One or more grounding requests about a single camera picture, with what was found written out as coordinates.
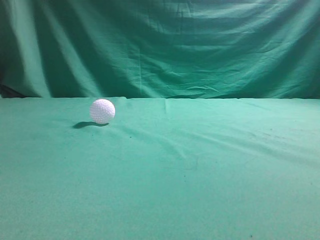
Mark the white dimpled golf ball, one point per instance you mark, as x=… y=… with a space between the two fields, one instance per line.
x=102 y=111

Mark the green table cloth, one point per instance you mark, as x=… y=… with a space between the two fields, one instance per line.
x=163 y=169

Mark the green backdrop cloth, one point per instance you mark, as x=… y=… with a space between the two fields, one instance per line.
x=207 y=49

